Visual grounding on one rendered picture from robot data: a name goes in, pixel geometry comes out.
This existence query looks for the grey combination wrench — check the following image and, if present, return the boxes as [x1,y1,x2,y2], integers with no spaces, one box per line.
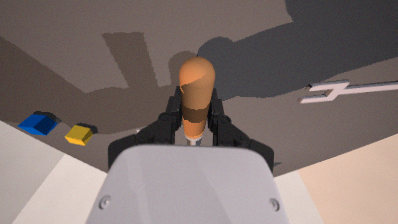
[299,80,398,103]

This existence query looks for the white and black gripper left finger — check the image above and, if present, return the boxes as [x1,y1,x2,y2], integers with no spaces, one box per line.
[108,86,182,172]

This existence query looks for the blue cube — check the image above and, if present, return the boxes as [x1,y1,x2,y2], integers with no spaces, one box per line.
[18,114,57,136]

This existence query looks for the yellow block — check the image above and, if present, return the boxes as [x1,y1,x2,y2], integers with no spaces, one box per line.
[65,125,93,145]

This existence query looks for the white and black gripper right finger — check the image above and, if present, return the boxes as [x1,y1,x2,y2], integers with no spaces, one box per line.
[207,88,274,175]

